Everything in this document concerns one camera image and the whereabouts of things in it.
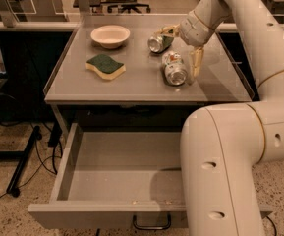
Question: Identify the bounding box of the open grey top drawer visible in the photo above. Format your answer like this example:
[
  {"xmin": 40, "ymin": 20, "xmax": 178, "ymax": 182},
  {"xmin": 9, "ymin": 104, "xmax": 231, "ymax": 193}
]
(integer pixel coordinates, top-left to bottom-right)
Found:
[{"xmin": 27, "ymin": 121, "xmax": 273, "ymax": 231}]

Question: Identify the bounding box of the black floor cable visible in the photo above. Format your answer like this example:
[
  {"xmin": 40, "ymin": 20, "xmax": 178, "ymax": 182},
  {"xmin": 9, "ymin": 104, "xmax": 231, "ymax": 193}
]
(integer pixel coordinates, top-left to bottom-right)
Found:
[{"xmin": 0, "ymin": 121, "xmax": 64, "ymax": 208}]

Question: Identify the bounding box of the white bowl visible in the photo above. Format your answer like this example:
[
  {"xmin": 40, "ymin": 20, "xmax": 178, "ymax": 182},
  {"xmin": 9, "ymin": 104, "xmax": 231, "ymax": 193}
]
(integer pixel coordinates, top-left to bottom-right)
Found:
[{"xmin": 90, "ymin": 25, "xmax": 131, "ymax": 49}]

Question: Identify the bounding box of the black stand leg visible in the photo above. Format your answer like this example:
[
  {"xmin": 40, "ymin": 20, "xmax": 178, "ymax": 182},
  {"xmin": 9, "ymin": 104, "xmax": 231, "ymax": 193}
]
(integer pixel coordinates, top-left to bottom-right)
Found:
[{"xmin": 6, "ymin": 126, "xmax": 42, "ymax": 198}]

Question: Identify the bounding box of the green yellow sponge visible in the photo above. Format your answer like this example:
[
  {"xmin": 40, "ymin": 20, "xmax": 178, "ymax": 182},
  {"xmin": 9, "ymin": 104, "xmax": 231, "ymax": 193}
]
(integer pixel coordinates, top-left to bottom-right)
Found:
[{"xmin": 85, "ymin": 54, "xmax": 126, "ymax": 81}]

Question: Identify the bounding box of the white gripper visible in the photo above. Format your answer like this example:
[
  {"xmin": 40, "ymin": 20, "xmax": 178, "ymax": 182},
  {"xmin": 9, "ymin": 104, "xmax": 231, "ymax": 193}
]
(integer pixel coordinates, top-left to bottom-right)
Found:
[{"xmin": 154, "ymin": 11, "xmax": 214, "ymax": 83}]

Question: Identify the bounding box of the white green 7up can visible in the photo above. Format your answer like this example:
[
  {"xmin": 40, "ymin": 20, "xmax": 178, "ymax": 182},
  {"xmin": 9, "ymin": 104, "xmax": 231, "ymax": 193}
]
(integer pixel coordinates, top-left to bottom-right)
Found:
[{"xmin": 162, "ymin": 51, "xmax": 188, "ymax": 86}]

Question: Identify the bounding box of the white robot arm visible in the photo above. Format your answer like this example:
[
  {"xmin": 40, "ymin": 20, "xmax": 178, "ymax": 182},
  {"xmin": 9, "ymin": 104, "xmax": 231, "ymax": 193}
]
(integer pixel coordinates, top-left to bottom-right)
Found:
[{"xmin": 161, "ymin": 0, "xmax": 284, "ymax": 236}]

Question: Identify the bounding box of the dark green soda can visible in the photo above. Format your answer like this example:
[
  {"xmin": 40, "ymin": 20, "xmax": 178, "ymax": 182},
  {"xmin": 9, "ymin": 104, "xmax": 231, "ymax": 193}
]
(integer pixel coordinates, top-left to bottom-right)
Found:
[{"xmin": 147, "ymin": 34, "xmax": 174, "ymax": 53}]

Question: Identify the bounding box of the grey cabinet table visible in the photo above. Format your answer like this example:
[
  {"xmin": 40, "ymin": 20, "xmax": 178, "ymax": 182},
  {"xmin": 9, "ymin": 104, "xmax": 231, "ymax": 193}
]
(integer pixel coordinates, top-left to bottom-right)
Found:
[{"xmin": 42, "ymin": 13, "xmax": 256, "ymax": 143}]

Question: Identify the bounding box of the black drawer handle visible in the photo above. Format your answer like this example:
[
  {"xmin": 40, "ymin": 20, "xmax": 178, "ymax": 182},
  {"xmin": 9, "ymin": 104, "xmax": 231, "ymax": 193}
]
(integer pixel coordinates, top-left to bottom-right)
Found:
[{"xmin": 132, "ymin": 213, "xmax": 172, "ymax": 231}]

